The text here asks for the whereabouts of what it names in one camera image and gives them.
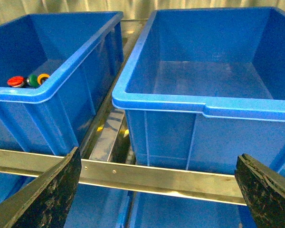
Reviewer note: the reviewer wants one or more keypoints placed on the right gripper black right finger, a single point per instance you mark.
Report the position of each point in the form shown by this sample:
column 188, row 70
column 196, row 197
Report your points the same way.
column 263, row 191

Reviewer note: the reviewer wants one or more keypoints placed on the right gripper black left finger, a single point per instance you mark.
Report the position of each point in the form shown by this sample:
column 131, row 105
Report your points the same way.
column 46, row 201

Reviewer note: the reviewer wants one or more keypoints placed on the red mushroom push button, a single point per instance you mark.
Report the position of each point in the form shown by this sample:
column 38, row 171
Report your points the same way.
column 17, row 82

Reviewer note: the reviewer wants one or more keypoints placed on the blue source bin with buttons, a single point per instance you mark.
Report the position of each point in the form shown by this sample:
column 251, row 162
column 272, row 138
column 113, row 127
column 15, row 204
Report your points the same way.
column 82, row 52

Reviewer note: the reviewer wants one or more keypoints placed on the green mushroom push button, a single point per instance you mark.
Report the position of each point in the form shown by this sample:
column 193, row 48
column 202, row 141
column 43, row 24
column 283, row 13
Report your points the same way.
column 32, row 81

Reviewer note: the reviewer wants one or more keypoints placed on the blue empty target bin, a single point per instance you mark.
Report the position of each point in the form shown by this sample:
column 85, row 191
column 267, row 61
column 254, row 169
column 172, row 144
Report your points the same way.
column 203, row 86

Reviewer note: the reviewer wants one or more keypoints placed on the metal rack front rail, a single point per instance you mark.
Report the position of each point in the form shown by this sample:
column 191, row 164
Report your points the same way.
column 178, row 183

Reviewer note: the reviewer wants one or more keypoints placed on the yellow ring push button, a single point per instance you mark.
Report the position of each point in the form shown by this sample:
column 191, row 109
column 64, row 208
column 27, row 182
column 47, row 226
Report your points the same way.
column 42, row 78

